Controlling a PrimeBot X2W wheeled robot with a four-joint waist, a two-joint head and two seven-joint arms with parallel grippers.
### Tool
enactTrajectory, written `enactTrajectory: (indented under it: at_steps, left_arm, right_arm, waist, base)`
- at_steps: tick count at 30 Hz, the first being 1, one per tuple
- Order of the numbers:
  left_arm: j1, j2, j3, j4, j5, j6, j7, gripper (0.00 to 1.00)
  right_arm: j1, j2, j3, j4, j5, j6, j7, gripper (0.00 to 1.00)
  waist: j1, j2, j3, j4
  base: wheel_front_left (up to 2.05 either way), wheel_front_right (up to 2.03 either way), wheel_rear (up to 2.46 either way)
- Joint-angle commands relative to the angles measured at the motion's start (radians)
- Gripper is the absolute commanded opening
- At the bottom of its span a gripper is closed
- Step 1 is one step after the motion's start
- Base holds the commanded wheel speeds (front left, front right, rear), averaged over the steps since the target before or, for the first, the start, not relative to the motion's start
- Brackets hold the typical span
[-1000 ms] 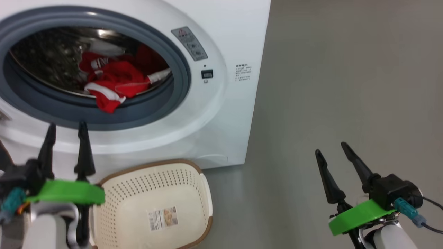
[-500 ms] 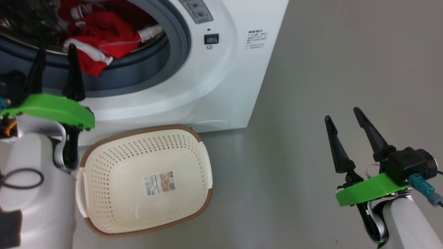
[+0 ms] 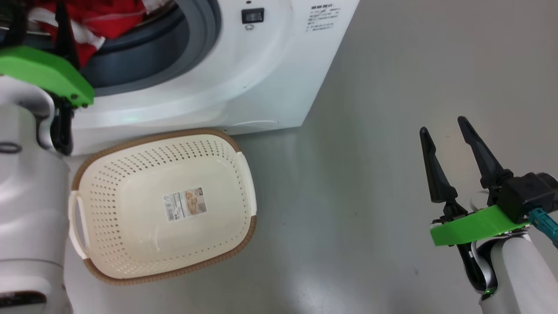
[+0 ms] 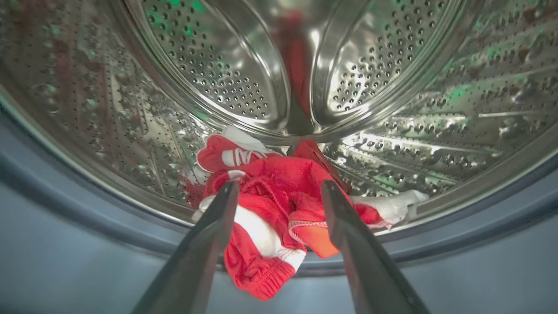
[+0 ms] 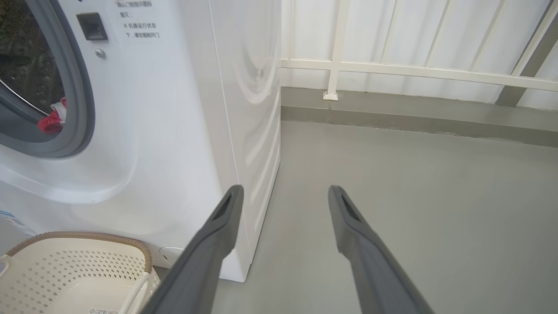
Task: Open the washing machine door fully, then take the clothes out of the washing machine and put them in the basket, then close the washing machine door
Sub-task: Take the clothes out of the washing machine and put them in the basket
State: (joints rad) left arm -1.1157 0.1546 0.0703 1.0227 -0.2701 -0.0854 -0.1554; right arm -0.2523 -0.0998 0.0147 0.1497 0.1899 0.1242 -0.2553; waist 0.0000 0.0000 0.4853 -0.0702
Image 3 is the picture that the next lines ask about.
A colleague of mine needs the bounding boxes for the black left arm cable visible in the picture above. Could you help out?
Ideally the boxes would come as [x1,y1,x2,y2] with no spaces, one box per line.
[37,94,75,156]

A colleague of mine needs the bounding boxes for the product label sticker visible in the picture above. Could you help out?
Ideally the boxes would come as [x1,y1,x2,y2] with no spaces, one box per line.
[163,188,207,222]

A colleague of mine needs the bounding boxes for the red garment white trim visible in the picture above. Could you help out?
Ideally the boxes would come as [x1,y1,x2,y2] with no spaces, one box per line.
[28,0,175,68]

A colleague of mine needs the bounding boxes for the white washing machine body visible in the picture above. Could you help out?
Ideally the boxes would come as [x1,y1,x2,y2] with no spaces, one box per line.
[0,0,360,156]

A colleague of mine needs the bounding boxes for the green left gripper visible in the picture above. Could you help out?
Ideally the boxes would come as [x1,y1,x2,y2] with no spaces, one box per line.
[0,0,95,107]

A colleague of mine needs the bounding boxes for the black door lock slot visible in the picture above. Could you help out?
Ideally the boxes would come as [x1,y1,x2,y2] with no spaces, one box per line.
[241,8,265,24]

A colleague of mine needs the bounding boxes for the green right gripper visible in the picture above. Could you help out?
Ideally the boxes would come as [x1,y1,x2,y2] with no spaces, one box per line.
[419,116,531,247]

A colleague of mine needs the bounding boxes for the printed text label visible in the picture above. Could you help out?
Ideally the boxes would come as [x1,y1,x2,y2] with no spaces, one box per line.
[306,4,341,33]

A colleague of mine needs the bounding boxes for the round white filter cover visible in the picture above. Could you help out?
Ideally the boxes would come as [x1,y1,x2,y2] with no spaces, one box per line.
[225,119,279,131]

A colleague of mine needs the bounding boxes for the grey rubber door seal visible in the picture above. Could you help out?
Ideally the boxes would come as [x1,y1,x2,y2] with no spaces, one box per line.
[81,0,223,97]

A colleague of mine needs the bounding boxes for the teal right cable connector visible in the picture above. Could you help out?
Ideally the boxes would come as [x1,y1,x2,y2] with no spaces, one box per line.
[527,207,558,249]

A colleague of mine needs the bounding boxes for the cream perforated laundry basket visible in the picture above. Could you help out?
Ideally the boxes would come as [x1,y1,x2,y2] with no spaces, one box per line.
[68,128,258,286]

